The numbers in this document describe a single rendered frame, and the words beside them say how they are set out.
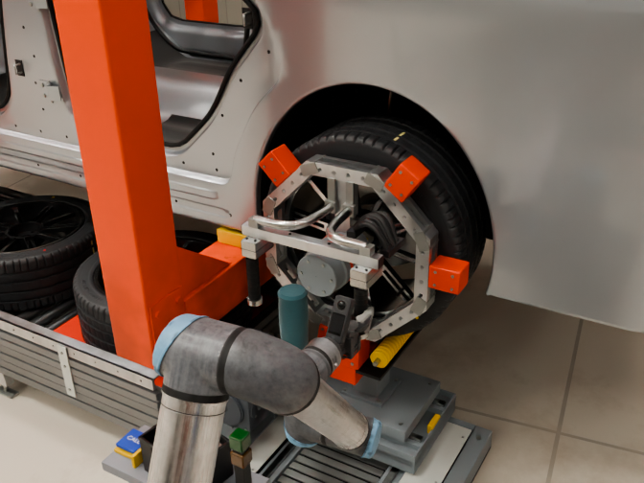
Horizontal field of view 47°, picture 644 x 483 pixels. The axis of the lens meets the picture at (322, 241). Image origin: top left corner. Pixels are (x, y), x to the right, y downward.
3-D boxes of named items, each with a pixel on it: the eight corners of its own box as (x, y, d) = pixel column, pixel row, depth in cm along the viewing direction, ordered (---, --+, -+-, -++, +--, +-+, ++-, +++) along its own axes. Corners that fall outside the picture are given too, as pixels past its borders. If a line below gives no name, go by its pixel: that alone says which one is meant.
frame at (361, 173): (432, 346, 221) (443, 176, 196) (424, 358, 216) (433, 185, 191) (279, 300, 246) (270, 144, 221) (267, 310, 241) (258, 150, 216)
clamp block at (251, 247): (274, 246, 210) (273, 229, 208) (256, 260, 204) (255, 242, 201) (259, 242, 213) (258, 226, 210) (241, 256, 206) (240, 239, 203)
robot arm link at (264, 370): (306, 335, 117) (390, 420, 176) (237, 317, 122) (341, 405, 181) (282, 406, 114) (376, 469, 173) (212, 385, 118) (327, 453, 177)
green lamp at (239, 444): (252, 444, 180) (250, 431, 178) (241, 454, 177) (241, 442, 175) (239, 438, 182) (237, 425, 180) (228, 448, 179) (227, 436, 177)
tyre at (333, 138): (533, 241, 219) (389, 68, 219) (508, 277, 201) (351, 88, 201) (388, 333, 261) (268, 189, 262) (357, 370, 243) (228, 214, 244)
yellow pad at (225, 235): (272, 234, 266) (271, 221, 264) (249, 250, 255) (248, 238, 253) (241, 226, 272) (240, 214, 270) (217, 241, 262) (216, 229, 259)
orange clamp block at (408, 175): (412, 193, 204) (431, 172, 198) (401, 203, 198) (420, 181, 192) (394, 175, 205) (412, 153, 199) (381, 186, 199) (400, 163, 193)
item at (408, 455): (454, 412, 269) (456, 391, 265) (413, 477, 242) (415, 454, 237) (333, 371, 292) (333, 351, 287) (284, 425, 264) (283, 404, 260)
